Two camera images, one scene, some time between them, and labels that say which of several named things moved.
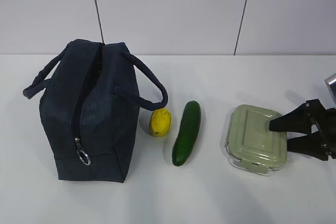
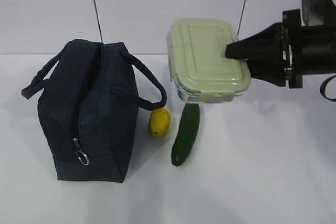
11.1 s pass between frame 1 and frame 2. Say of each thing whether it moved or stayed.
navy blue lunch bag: stayed
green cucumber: stayed
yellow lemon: stayed
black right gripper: moved
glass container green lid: moved
